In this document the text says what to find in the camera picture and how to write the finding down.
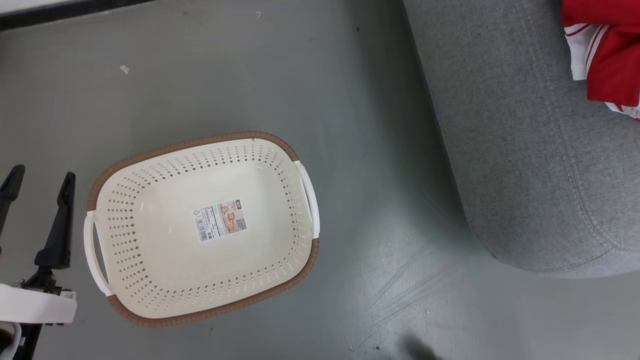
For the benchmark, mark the cream laundry basket brown rim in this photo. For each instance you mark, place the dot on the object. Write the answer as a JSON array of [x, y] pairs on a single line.
[[150, 250]]

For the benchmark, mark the red jersey with striped cuffs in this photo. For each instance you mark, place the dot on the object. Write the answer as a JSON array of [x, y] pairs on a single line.
[[615, 65]]

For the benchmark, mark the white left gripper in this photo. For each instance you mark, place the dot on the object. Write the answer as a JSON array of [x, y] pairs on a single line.
[[35, 305]]

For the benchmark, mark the grey fabric sofa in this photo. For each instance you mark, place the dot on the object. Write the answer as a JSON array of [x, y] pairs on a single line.
[[525, 150]]

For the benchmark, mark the printed paper basket label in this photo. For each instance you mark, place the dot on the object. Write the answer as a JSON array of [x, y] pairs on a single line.
[[220, 220]]

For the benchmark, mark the black baseboard strip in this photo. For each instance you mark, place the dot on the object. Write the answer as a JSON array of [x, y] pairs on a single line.
[[50, 15]]

